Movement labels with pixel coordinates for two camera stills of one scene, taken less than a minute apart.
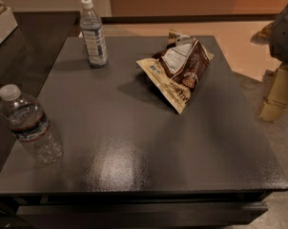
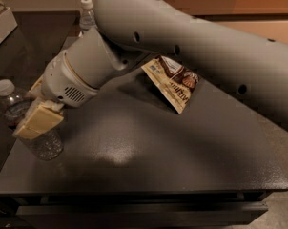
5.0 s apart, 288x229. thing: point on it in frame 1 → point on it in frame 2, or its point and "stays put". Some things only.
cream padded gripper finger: x=262 y=37 → x=36 y=92
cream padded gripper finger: x=282 y=93 → x=40 y=116
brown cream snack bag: x=178 y=68 stays put
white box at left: x=2 y=28 stays put
